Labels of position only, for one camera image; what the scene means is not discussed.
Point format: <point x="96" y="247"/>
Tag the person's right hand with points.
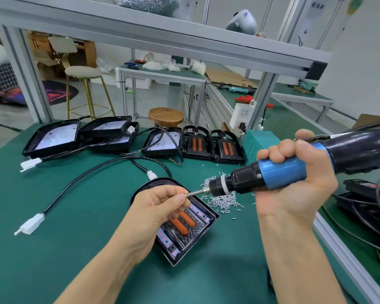
<point x="304" y="193"/>

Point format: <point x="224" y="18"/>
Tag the person's left hand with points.
<point x="145" y="218"/>

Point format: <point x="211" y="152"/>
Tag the blue black electric screwdriver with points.
<point x="361" y="148"/>

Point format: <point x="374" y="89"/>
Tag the heap of small silver screws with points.
<point x="223" y="200"/>

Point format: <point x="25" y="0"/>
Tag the stack of unassembled lamp housings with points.
<point x="95" y="131"/>

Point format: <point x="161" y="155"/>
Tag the person's right forearm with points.
<point x="304" y="266"/>

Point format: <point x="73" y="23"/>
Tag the person's left forearm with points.
<point x="98" y="281"/>

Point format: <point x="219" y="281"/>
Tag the teal power supply box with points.
<point x="256" y="143"/>

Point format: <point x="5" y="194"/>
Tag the green workbench white legs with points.
<point x="301" y="96"/>

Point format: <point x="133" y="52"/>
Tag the white power strip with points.
<point x="242" y="115"/>

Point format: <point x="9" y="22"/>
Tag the brown cardboard box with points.
<point x="373" y="121"/>

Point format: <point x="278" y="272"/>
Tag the round brown wooden stool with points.
<point x="166" y="115"/>

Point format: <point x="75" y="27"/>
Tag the red tool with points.
<point x="244" y="99"/>

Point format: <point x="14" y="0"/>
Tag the teal hand tool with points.
<point x="240" y="90"/>

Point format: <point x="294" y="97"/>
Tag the small green workbench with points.
<point x="161" y="74"/>

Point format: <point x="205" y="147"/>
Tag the colourful round rug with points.
<point x="50" y="93"/>

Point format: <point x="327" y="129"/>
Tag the round beige stool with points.
<point x="83" y="72"/>

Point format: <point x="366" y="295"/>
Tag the white crumpled bag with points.
<point x="198" y="67"/>

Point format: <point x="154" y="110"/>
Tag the brown wooden cabinet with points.
<point x="88" y="50"/>

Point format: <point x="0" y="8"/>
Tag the white handheld device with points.
<point x="242" y="22"/>

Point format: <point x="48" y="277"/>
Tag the black checked cloth table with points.
<point x="0" y="79"/>

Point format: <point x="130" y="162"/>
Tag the clear bag of screws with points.
<point x="149" y="4"/>

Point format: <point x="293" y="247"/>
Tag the aluminium shelf frame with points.
<point x="177" y="38"/>

